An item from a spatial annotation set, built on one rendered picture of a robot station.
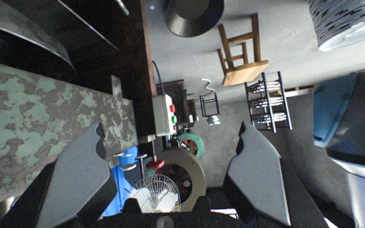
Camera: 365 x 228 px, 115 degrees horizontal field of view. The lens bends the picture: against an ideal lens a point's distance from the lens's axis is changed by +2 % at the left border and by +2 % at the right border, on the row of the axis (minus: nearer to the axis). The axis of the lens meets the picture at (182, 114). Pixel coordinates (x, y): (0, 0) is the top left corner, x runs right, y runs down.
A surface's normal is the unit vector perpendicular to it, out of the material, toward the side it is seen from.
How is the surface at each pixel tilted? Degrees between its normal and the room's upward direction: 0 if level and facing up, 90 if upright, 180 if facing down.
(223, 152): 90
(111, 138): 90
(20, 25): 105
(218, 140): 90
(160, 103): 90
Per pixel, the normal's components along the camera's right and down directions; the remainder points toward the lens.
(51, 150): 0.98, -0.15
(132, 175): -0.11, -0.05
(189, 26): 0.17, 0.59
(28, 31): 0.90, -0.40
